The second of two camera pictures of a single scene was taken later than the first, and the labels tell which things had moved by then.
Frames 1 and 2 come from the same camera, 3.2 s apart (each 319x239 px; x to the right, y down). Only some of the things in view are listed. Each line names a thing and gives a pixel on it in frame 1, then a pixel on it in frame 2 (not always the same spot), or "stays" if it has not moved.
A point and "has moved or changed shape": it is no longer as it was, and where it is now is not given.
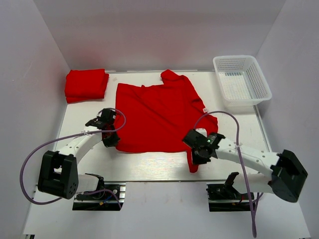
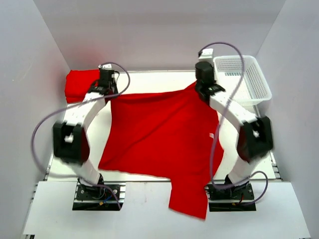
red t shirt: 157,116 has moved or changed shape
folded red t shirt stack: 85,84 stays
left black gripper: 113,142 to 115,91
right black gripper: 197,161 to 213,74
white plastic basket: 241,79 stays
